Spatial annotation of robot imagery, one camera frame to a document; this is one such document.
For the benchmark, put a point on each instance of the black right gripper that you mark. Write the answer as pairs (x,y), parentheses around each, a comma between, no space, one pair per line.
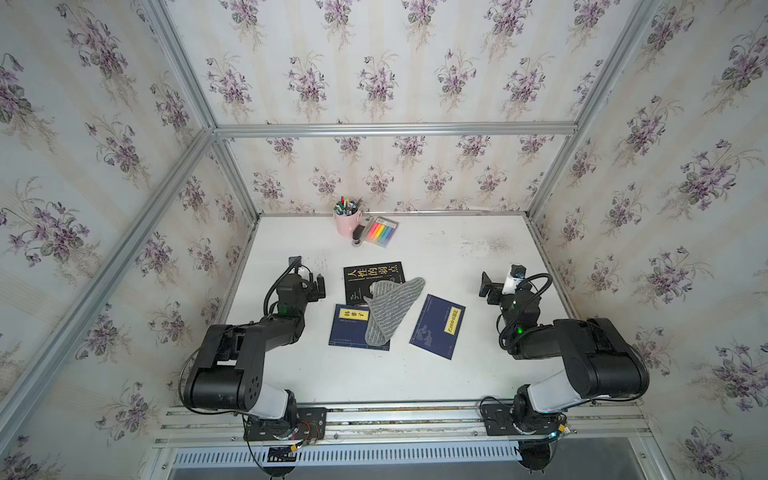
(490,288)

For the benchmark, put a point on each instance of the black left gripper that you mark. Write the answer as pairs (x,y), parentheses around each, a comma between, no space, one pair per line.
(315,288)

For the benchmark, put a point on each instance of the black portrait book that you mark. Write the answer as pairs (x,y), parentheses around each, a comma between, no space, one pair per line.
(359,279)

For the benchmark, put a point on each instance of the blue book yellow label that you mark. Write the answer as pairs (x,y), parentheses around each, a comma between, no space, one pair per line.
(349,328)
(438,326)

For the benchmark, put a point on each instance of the grey striped cleaning cloth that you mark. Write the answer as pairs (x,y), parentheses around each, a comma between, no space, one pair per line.
(388,306)

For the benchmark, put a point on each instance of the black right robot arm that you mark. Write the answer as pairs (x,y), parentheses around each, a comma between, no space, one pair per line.
(598,363)

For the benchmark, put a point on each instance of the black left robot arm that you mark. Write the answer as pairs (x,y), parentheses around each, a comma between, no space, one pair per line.
(226,373)

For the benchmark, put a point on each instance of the black clip near cup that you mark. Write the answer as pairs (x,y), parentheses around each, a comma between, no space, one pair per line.
(357,234)

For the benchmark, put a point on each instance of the pink pen cup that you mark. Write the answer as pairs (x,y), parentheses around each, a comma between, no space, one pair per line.
(347,224)

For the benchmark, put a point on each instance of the pens in cup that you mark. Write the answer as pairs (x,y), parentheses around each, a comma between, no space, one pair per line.
(347,207)

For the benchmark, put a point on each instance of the colourful sticky notes pack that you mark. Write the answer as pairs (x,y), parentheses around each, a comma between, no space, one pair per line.
(380,231)

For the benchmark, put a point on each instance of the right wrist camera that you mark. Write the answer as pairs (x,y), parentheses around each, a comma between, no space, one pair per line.
(516,274)

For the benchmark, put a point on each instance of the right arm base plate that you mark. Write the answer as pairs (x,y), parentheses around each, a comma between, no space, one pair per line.
(519,418)

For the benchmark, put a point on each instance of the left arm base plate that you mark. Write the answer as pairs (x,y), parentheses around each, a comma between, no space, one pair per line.
(305,424)

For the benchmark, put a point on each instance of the aluminium mounting rail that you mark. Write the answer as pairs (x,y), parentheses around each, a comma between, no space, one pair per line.
(391,422)

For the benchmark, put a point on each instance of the white slotted cable duct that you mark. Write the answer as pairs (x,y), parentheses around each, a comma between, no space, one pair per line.
(349,455)

